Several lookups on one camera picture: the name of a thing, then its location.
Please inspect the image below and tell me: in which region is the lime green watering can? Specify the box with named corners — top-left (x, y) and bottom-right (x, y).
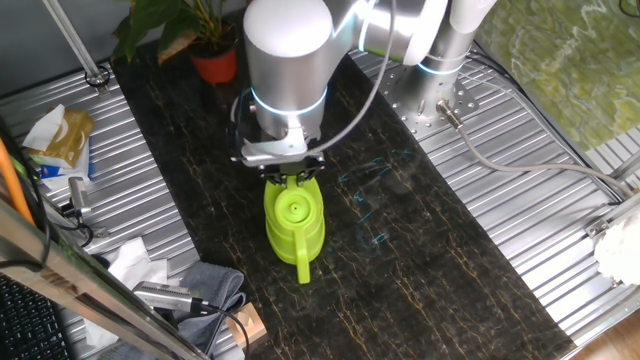
top-left (263, 174), bottom-right (327, 285)

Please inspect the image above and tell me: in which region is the white paper towel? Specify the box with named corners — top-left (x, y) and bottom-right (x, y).
top-left (82, 236), bottom-right (171, 349)

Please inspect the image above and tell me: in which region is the aluminium camera mount bar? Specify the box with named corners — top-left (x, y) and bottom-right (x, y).
top-left (42, 197), bottom-right (110, 240)

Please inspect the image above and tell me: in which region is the orange pole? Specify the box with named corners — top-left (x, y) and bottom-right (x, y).
top-left (0, 137), bottom-right (36, 229)

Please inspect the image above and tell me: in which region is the small grey camera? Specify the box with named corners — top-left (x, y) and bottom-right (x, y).
top-left (67, 175), bottom-right (93, 219)

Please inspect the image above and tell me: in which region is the aluminium corner bracket profile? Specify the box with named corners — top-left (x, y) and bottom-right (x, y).
top-left (583, 192), bottom-right (640, 240)

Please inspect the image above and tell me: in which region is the grey base cable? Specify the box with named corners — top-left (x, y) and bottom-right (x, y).
top-left (434, 98), bottom-right (636, 199)

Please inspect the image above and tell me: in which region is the black marble pattern mat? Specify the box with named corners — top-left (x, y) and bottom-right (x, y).
top-left (109, 0), bottom-right (577, 360)

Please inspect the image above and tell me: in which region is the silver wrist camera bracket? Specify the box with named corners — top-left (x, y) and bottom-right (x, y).
top-left (239, 130), bottom-right (311, 169)

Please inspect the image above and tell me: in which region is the silver ribbed camera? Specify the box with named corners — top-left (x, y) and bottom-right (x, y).
top-left (132, 280), bottom-right (211, 317)

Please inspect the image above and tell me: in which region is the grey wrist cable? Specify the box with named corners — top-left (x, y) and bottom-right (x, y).
top-left (304, 0), bottom-right (399, 156)

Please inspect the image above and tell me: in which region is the long black cable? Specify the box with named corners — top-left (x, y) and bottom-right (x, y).
top-left (0, 117), bottom-right (54, 271)

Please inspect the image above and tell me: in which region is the perforated silver base plate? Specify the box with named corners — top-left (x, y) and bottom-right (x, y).
top-left (377, 59), bottom-right (481, 144)

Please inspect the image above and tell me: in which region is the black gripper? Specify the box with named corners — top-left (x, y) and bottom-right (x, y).
top-left (257, 156), bottom-right (326, 190)

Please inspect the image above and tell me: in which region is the plant in red pot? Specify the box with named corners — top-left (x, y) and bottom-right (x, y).
top-left (110, 0), bottom-right (240, 85)

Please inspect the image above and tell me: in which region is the black cable loop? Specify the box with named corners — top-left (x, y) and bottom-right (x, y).
top-left (58, 204), bottom-right (96, 249)

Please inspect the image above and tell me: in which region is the black keyboard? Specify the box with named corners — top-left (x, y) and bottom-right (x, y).
top-left (0, 273), bottom-right (71, 360)

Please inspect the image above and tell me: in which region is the yellow tissue pack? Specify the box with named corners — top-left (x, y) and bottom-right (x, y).
top-left (22, 103), bottom-right (96, 169)

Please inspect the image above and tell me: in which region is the reflective aluminium frame beam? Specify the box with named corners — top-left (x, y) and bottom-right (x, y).
top-left (0, 197), bottom-right (211, 360)

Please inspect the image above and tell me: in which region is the wooden block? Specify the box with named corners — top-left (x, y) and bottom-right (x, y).
top-left (224, 301), bottom-right (269, 351)

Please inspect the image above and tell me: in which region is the black camera cable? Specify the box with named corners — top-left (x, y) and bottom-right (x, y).
top-left (192, 298), bottom-right (251, 360)

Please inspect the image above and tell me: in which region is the blue white tissue pack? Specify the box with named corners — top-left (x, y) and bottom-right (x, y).
top-left (29, 142), bottom-right (94, 191)

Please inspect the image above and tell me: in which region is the aluminium frame pole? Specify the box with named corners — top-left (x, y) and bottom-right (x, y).
top-left (41, 0), bottom-right (112, 97)

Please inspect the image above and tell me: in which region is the grey towel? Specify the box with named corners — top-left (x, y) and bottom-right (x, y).
top-left (97, 260), bottom-right (247, 360)

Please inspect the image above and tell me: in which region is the aluminium frame bar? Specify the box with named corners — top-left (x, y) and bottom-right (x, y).
top-left (607, 149), bottom-right (640, 184)

